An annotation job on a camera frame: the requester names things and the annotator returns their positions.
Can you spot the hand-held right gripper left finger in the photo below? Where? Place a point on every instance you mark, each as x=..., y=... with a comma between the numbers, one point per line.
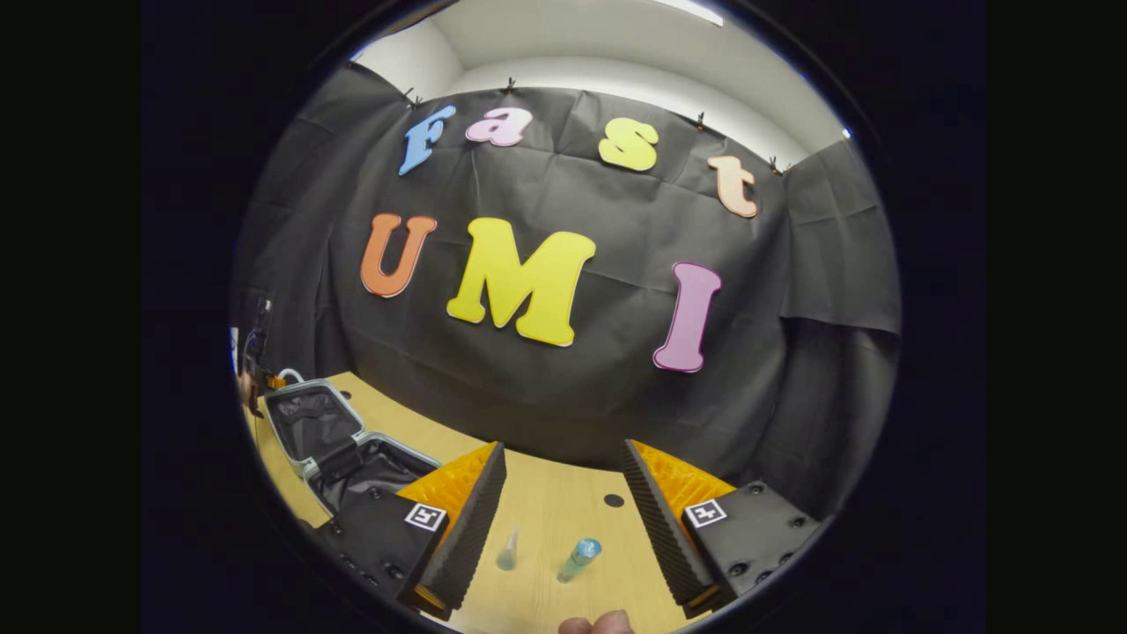
x=467, y=537

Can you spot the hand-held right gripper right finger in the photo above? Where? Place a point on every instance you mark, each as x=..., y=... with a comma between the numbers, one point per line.
x=660, y=528

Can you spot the white and blue tube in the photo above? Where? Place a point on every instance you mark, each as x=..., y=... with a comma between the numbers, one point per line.
x=506, y=556

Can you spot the blue transparent bottle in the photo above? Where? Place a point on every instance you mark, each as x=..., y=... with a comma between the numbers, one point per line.
x=579, y=559

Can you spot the light blue suitcase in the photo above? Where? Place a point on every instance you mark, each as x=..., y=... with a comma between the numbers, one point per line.
x=308, y=423

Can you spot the black backdrop cloth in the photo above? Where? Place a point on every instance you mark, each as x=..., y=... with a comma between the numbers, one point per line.
x=572, y=396

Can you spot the ceiling light panel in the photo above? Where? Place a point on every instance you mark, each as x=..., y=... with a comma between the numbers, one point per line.
x=691, y=9

